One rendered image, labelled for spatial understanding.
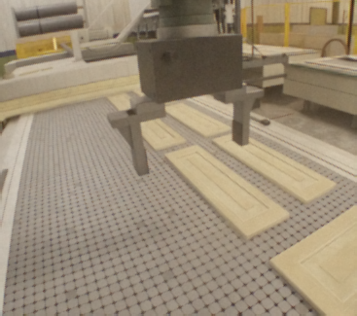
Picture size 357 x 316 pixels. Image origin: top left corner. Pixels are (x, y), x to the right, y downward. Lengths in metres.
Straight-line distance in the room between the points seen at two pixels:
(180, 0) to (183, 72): 0.15
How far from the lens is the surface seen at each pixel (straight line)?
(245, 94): 0.70
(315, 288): 0.77
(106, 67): 2.84
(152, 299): 0.74
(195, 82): 0.57
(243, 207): 0.95
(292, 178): 1.14
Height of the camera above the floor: 1.50
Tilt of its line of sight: 24 degrees down
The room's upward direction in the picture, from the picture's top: 5 degrees counter-clockwise
